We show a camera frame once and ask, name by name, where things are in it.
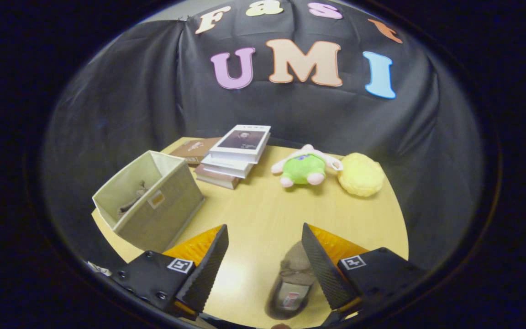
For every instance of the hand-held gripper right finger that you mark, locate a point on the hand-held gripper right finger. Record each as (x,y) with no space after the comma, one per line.
(324,269)

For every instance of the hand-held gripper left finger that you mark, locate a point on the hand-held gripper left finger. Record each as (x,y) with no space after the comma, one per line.
(206,274)

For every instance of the brown fuzzy shoe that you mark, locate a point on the brown fuzzy shoe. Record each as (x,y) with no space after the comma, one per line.
(137,194)
(290,292)

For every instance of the beige fabric storage box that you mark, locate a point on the beige fabric storage box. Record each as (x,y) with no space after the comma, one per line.
(167,219)

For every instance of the brown book under stack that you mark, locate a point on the brown book under stack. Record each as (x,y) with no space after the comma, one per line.
(217,179)

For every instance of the yellow fluffy plush toy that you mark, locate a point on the yellow fluffy plush toy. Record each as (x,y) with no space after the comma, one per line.
(361,176)

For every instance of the green and pink plush toy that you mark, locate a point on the green and pink plush toy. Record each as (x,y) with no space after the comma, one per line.
(304,169)

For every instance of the plain white book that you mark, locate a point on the plain white book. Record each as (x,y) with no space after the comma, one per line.
(226,167)

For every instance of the brown hardcover book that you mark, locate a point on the brown hardcover book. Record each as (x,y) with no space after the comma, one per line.
(192,148)

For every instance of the white book with portrait cover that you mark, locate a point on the white book with portrait cover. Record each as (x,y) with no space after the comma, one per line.
(240,139)

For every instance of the black backdrop cloth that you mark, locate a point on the black backdrop cloth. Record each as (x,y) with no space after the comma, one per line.
(313,114)

